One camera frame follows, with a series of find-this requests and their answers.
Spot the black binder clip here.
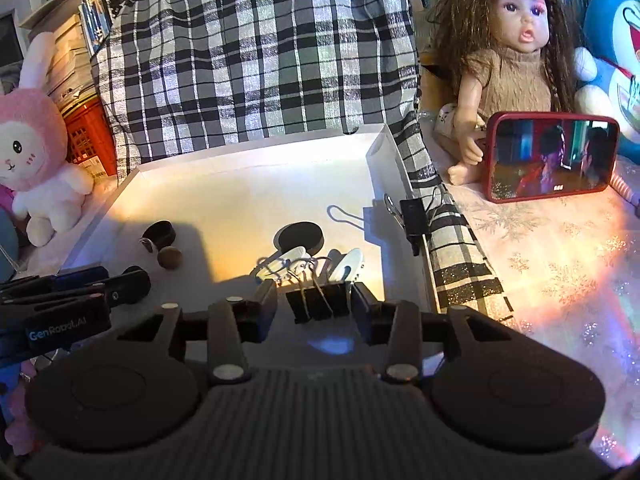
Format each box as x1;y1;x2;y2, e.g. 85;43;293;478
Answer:
382;192;433;257
257;255;354;325

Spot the pink white bunny plush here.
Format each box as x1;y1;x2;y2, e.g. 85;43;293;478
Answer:
0;31;96;247

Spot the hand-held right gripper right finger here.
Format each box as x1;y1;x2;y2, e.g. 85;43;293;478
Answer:
350;282;506;386

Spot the blue robot cat plush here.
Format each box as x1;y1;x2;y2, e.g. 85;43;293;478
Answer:
572;0;640;161

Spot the black round disc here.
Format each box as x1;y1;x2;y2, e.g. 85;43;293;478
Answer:
273;221;325;256

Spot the small brown nut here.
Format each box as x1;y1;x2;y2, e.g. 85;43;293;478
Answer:
157;246;184;270

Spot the long-haired baby doll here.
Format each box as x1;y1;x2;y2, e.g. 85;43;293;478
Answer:
425;0;576;187

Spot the orange plastic crate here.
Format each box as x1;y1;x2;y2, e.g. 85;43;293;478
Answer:
62;105;118;178

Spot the red-cased smartphone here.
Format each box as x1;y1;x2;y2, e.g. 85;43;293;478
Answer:
485;111;621;204

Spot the black white plaid cloth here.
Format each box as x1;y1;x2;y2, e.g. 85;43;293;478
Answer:
92;0;516;331

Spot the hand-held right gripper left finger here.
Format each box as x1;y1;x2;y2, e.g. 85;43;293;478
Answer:
117;277;278;386

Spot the small white figurine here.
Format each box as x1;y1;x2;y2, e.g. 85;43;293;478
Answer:
435;102;463;136

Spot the stack of white books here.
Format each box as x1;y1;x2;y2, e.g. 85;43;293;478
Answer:
20;0;108;111

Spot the blue whale plush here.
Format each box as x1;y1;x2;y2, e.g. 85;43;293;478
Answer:
0;207;21;283

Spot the white shallow cardboard box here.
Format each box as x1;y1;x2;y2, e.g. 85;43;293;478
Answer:
60;122;441;323

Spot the row of thin blue booklets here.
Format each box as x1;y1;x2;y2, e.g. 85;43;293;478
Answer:
77;0;114;57

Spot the iridescent snowflake table cover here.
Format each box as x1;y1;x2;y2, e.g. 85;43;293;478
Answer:
430;160;640;466

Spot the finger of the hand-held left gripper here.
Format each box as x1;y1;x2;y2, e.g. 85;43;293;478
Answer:
0;266;111;297
0;267;152;307

